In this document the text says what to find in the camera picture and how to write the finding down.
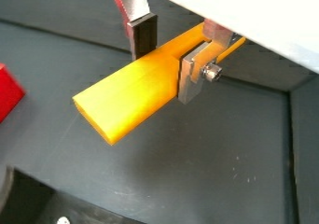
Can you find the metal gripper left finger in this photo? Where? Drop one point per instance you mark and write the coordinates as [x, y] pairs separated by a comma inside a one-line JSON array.
[[140, 26]]

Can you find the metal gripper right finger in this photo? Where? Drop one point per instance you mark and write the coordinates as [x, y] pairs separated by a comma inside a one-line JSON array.
[[199, 62]]

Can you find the yellow two-pronged square-circle object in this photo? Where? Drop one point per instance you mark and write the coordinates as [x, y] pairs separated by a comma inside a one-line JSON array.
[[124, 99]]

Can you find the red fixture block with holes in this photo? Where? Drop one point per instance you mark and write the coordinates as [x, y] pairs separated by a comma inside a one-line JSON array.
[[11, 92]]

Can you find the black curved regrasp stand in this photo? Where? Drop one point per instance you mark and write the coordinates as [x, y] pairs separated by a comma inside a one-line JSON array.
[[29, 202]]

